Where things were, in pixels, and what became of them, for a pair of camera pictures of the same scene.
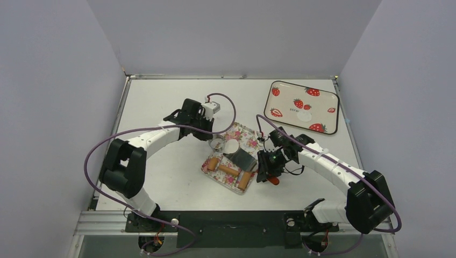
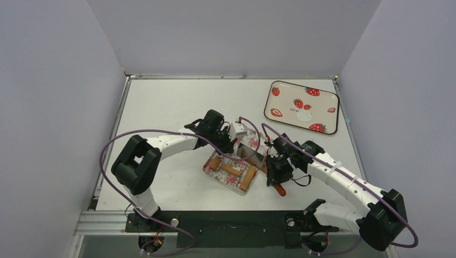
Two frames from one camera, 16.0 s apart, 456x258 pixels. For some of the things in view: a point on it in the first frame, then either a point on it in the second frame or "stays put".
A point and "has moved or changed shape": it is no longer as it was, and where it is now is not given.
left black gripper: (208, 123) -> (228, 148)
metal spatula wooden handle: (247, 162) has moved or changed shape
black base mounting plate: (242, 229) stays put
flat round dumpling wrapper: (304, 116) stays put
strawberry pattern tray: (285, 100) stays put
